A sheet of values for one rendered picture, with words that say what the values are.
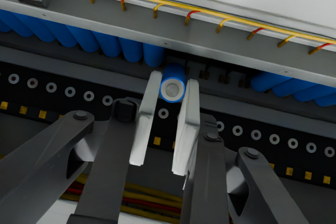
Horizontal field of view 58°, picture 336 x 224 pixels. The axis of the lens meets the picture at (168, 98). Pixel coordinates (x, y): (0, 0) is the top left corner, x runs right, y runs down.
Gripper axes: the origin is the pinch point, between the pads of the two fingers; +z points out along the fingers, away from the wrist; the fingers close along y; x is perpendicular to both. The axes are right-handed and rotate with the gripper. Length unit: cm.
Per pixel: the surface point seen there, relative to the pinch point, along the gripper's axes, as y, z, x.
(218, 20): 1.8, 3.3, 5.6
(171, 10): -1.2, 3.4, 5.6
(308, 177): 16.4, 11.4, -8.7
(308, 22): 6.9, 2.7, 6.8
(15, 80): -16.2, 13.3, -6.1
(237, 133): 8.2, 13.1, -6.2
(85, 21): -6.4, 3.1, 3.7
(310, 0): 5.9, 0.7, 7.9
